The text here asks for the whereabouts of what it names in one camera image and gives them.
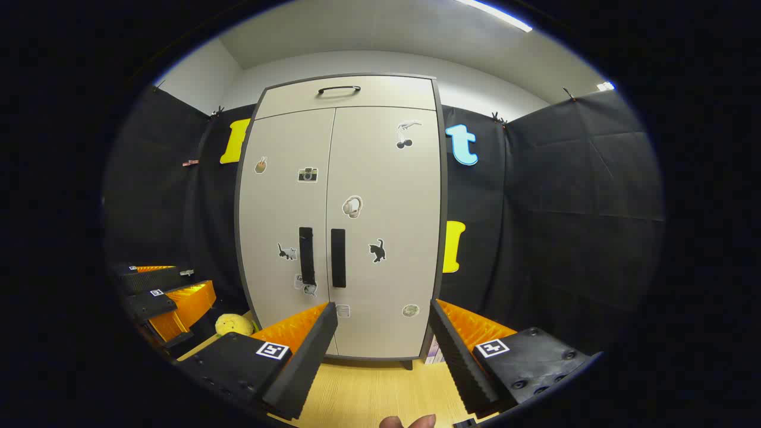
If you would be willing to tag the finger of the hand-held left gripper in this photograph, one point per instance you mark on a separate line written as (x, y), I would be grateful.
(148, 279)
(178, 306)

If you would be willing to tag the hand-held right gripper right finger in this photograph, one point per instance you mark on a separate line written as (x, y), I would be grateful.
(461, 368)

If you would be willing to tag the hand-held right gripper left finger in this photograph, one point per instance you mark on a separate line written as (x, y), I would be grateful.
(309, 362)

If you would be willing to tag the beige cabinet door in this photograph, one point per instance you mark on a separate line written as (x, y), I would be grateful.
(279, 202)
(392, 273)

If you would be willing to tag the beige double-door shoe cabinet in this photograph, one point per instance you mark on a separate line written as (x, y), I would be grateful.
(357, 89)

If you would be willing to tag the pinkish white book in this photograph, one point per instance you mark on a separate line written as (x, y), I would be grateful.
(434, 352)

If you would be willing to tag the yellow plush toy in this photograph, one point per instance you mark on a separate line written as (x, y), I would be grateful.
(233, 324)

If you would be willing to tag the black backdrop clip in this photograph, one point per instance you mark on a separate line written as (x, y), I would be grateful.
(217, 111)
(158, 85)
(569, 94)
(498, 117)

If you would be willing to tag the black backdrop cloth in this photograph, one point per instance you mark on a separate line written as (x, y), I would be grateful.
(565, 208)

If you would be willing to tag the ceiling light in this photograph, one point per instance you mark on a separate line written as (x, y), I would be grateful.
(605, 86)
(499, 15)

